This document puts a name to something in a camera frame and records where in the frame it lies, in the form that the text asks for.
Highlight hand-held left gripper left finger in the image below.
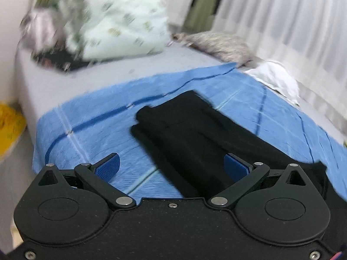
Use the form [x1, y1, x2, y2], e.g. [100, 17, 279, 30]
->
[36, 152, 136, 210]

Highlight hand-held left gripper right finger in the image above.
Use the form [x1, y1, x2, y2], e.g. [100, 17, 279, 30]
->
[207, 153, 315, 210]

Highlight black pants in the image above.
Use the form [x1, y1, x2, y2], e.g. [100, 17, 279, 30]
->
[131, 90, 345, 212]

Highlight blue checked blanket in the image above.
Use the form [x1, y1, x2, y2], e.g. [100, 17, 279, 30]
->
[33, 62, 347, 205]

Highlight white pillow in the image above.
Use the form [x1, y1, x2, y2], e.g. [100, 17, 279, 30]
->
[244, 60, 301, 106]

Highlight bed with grey sheet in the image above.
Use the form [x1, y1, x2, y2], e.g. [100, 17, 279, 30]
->
[13, 39, 347, 152]

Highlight yellow bag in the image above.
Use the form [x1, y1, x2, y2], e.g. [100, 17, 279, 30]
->
[0, 101, 27, 158]

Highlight dark patterned cloth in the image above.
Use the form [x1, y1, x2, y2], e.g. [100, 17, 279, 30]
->
[30, 49, 101, 73]

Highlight grey floral pillow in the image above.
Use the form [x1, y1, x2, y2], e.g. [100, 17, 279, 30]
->
[171, 31, 254, 67]

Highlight white sheer curtain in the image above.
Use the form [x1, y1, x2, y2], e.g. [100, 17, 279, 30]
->
[211, 0, 347, 134]

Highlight white green-printed duvet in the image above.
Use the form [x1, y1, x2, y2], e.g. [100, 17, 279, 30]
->
[56, 0, 170, 61]

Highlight pink striped cloth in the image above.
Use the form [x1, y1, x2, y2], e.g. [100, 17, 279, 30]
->
[20, 8, 67, 57]

